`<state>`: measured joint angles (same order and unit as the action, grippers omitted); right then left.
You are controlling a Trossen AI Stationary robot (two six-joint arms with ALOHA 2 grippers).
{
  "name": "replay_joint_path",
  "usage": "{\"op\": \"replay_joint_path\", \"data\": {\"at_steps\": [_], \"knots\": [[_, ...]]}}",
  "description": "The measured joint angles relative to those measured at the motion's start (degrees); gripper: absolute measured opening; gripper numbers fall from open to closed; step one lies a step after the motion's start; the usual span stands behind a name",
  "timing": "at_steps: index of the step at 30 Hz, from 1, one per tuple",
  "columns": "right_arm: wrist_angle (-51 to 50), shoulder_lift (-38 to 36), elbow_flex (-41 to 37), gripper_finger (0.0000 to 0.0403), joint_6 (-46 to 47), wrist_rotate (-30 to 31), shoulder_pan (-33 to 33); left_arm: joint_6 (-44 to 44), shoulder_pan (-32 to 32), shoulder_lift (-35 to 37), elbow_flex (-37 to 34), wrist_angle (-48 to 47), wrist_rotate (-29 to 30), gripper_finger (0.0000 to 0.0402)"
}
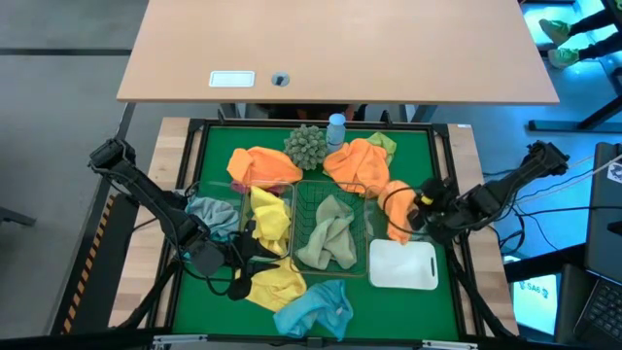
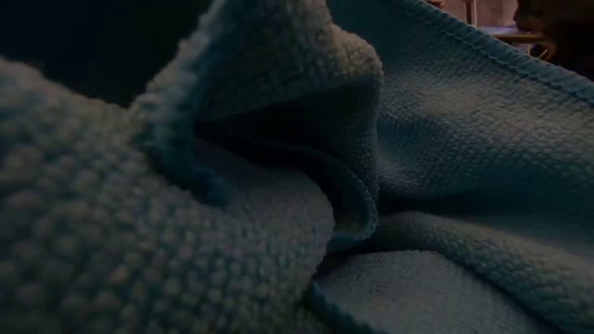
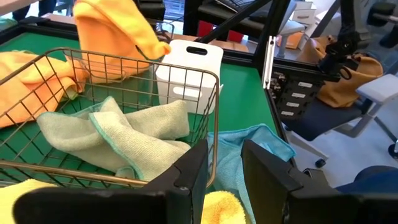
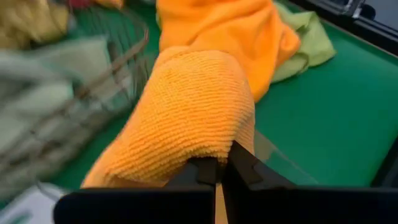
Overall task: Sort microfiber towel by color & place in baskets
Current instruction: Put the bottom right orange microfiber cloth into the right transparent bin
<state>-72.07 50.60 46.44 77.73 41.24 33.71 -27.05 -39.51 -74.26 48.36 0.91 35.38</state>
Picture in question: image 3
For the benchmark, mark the black aluminium table frame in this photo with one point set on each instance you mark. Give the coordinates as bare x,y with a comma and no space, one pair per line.
242,59

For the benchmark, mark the green table mat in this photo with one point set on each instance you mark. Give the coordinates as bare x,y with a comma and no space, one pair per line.
242,96

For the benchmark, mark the white plastic basket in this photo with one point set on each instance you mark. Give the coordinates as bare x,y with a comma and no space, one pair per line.
174,53

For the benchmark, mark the orange microfiber towel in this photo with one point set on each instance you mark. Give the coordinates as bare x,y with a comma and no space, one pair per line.
18,93
109,31

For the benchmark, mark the black panel with white labels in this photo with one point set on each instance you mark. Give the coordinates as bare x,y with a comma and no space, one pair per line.
286,93

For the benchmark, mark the yellow microfiber towel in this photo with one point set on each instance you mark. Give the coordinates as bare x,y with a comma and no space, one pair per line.
12,202
220,208

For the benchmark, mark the red cabinet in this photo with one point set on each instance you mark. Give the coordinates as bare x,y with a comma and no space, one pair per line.
205,29

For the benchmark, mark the silver frame bracket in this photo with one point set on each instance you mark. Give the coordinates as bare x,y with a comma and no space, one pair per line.
269,62

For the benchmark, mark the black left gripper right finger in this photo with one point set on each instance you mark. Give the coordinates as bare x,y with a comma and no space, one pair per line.
311,208

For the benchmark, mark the navy office chair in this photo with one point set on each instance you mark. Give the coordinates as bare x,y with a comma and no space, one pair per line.
320,121

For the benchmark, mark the sage green microfiber towel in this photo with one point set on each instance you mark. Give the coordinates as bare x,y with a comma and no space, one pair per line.
140,146

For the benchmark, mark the beige wooden desk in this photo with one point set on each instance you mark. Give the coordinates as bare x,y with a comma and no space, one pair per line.
12,4

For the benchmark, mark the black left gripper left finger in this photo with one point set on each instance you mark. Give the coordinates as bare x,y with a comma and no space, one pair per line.
124,205

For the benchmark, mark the teal blue microfiber towel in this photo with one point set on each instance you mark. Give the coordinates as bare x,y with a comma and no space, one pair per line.
230,161

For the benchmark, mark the tan leather bag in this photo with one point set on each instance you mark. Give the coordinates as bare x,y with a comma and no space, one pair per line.
342,93

